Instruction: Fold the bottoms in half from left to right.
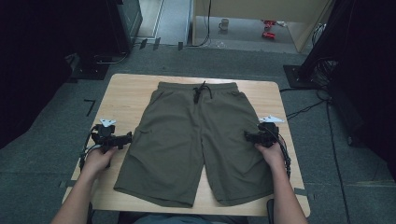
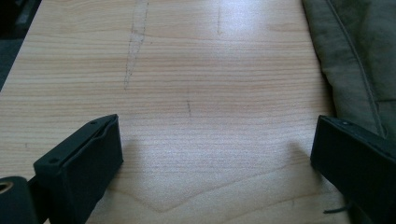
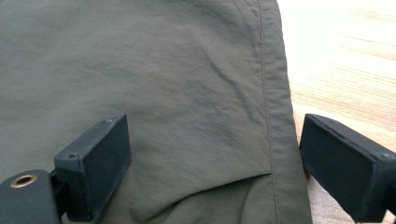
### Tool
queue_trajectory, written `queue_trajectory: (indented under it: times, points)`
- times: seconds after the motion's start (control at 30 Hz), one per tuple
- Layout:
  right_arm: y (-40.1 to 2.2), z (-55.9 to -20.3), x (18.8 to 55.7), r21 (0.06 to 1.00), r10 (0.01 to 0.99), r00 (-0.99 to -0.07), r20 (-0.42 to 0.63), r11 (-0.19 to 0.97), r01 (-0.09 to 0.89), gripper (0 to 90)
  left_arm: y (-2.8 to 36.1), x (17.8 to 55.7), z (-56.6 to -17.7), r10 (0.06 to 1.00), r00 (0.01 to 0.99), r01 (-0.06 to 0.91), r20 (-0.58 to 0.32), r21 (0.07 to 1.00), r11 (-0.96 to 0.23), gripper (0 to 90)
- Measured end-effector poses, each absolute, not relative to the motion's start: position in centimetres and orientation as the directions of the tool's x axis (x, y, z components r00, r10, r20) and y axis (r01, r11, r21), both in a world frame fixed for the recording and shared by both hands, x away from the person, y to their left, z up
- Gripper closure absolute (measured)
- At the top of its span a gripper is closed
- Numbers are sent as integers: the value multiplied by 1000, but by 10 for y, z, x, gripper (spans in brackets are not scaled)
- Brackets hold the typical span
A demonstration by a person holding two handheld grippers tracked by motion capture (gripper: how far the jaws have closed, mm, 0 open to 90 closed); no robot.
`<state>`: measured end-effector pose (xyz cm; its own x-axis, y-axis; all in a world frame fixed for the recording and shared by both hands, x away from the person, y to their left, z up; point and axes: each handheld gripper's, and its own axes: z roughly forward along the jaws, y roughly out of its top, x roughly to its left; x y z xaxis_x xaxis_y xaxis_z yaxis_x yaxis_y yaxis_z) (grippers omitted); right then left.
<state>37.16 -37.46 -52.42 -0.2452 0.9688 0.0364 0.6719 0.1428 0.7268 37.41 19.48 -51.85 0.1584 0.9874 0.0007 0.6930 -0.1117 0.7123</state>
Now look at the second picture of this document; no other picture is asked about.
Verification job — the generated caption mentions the olive green pants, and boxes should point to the olive green pants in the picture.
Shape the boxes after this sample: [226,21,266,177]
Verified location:
[301,0,396,141]

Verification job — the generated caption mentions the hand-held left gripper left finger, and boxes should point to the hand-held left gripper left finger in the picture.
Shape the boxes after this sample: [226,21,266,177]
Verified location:
[33,113,124,224]

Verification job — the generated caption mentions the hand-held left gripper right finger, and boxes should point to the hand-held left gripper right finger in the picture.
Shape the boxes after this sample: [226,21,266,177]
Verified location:
[310,114,396,224]

